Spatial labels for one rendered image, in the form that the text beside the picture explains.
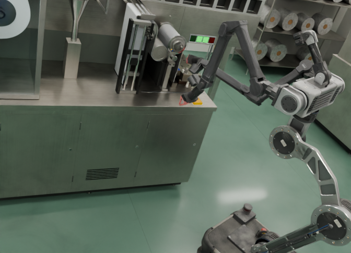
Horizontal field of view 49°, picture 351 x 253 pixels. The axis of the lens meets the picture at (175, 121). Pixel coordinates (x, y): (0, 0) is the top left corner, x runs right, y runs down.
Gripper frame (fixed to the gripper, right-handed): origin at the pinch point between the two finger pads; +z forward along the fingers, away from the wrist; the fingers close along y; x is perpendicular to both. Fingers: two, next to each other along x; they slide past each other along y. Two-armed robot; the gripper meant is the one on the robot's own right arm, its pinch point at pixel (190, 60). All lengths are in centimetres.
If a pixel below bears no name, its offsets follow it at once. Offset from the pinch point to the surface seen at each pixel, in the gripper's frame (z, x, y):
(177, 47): -3.7, 5.3, -13.9
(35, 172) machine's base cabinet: 2, -108, -86
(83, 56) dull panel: 35, -21, -71
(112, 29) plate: 27, 4, -57
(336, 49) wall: 297, 127, 393
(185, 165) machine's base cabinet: 14, -82, 29
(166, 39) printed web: 3.1, 8.9, -21.9
